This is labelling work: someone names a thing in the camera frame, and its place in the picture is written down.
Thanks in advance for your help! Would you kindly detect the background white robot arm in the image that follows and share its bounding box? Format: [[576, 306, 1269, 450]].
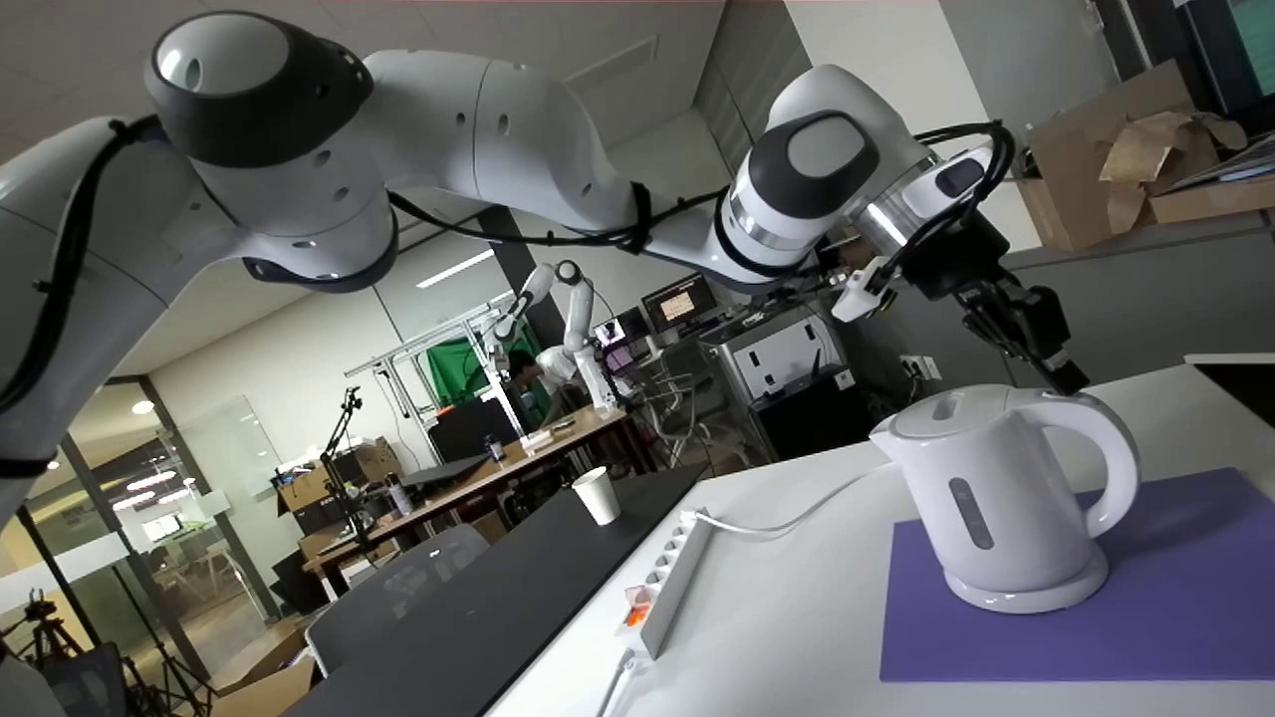
[[490, 260, 620, 414]]

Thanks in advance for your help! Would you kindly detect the black camera tripod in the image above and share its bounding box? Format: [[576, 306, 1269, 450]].
[[0, 594, 212, 717]]

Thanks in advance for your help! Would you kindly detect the grey chair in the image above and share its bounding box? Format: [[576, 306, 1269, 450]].
[[301, 524, 490, 678]]

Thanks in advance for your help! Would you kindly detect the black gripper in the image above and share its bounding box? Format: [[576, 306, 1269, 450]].
[[904, 211, 1087, 393]]

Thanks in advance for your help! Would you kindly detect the white paper cup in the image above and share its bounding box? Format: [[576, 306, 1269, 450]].
[[573, 464, 620, 524]]

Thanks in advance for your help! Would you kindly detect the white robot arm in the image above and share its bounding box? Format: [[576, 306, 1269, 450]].
[[0, 9, 1085, 506]]

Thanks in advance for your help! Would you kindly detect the white power strip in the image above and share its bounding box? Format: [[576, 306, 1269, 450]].
[[620, 514, 709, 660]]

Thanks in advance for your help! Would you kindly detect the white metal cabinet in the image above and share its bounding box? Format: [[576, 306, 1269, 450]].
[[718, 306, 846, 407]]

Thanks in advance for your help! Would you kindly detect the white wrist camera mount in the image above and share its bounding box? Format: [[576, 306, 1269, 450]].
[[834, 148, 990, 322]]

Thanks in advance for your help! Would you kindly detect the wooden desk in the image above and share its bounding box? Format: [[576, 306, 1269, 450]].
[[308, 410, 648, 576]]

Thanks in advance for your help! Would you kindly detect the purple mat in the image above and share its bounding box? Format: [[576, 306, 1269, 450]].
[[879, 464, 1275, 682]]

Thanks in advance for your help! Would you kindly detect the white electric kettle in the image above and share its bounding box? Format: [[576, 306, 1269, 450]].
[[870, 386, 1142, 613]]

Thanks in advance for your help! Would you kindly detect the cardboard box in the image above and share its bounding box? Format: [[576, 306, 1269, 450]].
[[1018, 62, 1275, 256]]

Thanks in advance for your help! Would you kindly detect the computer monitor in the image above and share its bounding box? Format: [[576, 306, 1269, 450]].
[[640, 273, 718, 329]]

